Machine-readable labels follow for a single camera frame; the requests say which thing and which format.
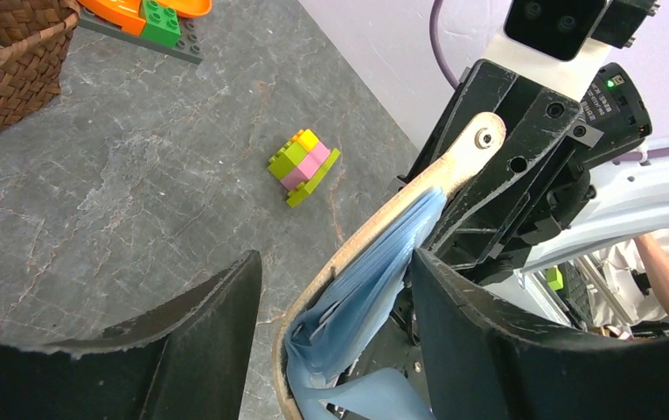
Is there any lime green toy brick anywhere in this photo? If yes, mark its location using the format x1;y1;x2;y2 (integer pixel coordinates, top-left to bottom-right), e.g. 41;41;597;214
267;129;340;208

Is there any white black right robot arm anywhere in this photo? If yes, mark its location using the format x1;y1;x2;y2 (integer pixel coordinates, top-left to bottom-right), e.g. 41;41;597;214
405;59;669;285

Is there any beige leather card holder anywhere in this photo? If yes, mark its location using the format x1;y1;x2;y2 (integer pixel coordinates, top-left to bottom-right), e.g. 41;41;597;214
273;112;506;419

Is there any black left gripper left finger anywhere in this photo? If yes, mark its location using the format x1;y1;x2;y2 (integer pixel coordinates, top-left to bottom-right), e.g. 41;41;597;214
0;250;262;419

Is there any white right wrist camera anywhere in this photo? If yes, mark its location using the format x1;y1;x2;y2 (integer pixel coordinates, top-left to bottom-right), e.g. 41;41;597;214
481;0;659;101

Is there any brown woven divided basket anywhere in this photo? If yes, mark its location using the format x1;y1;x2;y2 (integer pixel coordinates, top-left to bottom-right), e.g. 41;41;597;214
0;0;80;133

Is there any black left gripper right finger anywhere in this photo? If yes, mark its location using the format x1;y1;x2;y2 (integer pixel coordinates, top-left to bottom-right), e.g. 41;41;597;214
410;249;669;419

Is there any person in white shirt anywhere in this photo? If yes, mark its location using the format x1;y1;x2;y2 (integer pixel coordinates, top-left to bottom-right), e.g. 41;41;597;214
590;229;669;339

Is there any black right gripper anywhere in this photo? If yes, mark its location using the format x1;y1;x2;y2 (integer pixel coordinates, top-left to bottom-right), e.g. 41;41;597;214
402;59;652;285

